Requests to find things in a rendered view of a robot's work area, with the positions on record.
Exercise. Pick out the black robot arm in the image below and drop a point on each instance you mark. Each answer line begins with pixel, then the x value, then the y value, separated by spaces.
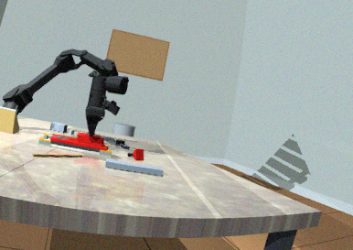
pixel 107 80

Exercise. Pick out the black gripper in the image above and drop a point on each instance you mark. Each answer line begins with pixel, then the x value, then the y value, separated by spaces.
pixel 94 110

